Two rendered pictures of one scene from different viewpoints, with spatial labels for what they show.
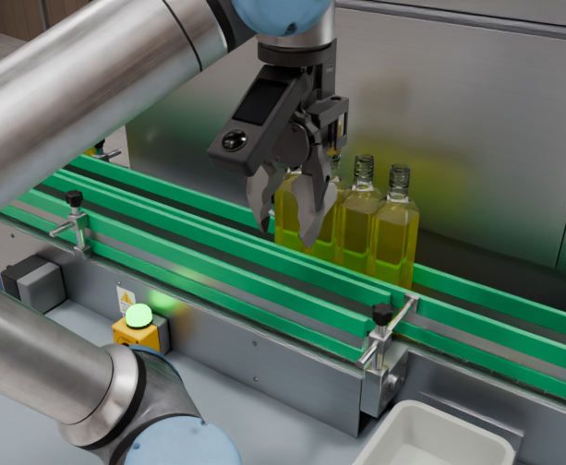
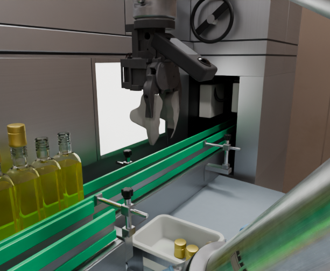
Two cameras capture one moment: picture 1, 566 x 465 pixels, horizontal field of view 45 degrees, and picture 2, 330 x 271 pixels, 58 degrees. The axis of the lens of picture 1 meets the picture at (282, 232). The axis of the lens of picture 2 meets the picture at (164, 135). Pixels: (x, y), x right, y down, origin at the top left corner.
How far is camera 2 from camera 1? 0.86 m
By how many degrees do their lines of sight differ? 83
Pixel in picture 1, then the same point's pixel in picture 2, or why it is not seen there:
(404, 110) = (12, 116)
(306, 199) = (176, 106)
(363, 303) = (82, 218)
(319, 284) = (55, 232)
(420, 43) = (13, 72)
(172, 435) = not seen: hidden behind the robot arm
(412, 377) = not seen: hidden behind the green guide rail
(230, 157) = (213, 68)
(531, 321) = (117, 179)
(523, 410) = (145, 206)
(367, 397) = (128, 248)
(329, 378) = (110, 262)
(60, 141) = not seen: outside the picture
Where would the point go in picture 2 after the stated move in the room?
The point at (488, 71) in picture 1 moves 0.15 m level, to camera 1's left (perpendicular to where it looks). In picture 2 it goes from (51, 79) to (27, 84)
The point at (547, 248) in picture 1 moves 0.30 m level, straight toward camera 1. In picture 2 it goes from (93, 154) to (176, 167)
